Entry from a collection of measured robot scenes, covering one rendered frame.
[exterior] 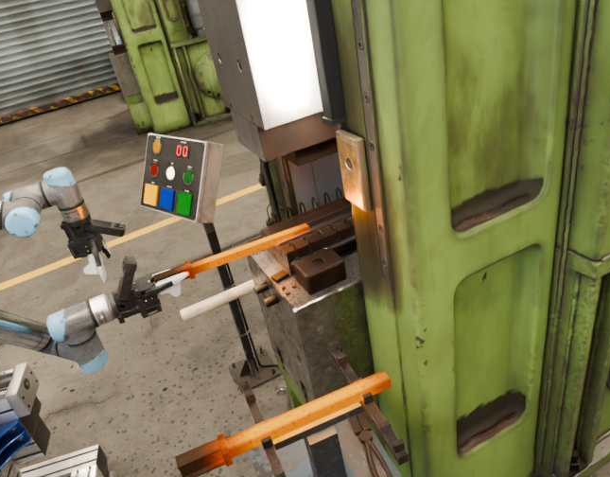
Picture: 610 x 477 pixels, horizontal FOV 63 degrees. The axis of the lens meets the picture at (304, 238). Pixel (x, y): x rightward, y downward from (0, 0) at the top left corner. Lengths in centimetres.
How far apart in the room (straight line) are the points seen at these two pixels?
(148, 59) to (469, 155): 527
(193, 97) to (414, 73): 534
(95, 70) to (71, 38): 57
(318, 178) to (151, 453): 138
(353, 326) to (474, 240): 46
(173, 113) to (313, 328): 506
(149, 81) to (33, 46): 326
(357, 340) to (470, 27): 88
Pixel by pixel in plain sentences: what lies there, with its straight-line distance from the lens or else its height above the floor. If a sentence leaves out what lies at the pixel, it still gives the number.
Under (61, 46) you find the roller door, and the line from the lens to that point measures 915.
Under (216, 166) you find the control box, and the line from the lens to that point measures 179.
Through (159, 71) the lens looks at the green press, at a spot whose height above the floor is 68.
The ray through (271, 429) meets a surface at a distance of 101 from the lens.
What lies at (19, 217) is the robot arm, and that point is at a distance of 146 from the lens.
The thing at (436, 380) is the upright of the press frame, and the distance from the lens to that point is 136.
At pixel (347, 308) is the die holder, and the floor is 84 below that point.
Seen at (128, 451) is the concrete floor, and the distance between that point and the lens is 245.
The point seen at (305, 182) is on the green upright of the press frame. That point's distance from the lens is 165.
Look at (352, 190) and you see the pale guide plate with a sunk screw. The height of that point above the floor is 122.
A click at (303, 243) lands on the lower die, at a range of 143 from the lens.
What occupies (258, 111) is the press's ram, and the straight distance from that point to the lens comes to 120.
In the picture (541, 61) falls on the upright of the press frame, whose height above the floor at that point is 143.
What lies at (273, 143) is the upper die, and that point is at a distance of 127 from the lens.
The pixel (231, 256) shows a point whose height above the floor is 102.
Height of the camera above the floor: 174
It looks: 31 degrees down
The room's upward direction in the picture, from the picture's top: 12 degrees counter-clockwise
